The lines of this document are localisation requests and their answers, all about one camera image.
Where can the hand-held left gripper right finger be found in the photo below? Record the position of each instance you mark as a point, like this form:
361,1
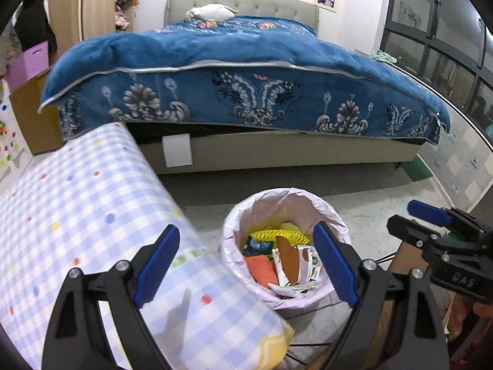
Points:
335,264

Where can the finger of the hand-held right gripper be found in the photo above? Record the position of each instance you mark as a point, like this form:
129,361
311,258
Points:
408,231
425,212

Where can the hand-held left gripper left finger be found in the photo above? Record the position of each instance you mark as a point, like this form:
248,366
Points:
158,268

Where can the trash bin with pink bag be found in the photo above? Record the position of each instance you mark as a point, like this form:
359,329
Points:
235,262

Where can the white printed snack bag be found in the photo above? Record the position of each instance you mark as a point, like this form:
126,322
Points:
306,266

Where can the yellow foam net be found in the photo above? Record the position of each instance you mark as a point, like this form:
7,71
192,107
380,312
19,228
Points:
269,235

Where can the orange packet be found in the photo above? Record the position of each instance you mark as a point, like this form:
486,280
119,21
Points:
262,271

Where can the dark snack packet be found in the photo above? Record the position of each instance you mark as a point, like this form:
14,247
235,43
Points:
256,247

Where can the white paper label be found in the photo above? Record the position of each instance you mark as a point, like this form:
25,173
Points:
177,151

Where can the green cloth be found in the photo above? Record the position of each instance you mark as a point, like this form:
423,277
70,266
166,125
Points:
385,57

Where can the brown cardboard box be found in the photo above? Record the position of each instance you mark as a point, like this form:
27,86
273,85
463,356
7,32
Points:
38,123

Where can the blue floral blanket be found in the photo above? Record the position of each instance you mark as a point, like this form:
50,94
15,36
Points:
192,50

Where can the purple storage box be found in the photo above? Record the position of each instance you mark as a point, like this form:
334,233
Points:
29,65

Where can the hanging clothes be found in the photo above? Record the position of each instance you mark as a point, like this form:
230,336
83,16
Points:
126,0

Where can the wooden wardrobe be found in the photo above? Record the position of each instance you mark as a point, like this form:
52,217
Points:
92,4

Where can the black coat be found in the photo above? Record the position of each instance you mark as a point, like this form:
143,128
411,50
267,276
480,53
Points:
38,19

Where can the grey upholstered bed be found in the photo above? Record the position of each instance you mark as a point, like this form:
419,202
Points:
238,4

